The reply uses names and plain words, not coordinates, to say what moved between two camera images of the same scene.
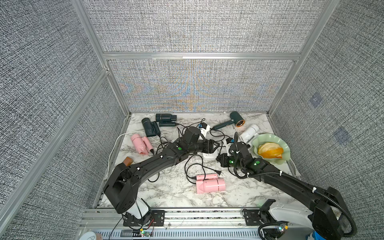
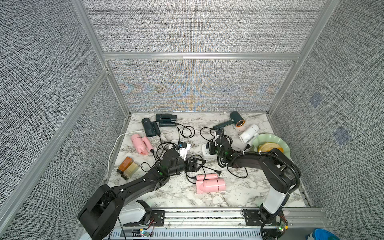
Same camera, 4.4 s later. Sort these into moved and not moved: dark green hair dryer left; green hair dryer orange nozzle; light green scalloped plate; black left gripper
Moved: black left gripper
Not moved: green hair dryer orange nozzle; dark green hair dryer left; light green scalloped plate
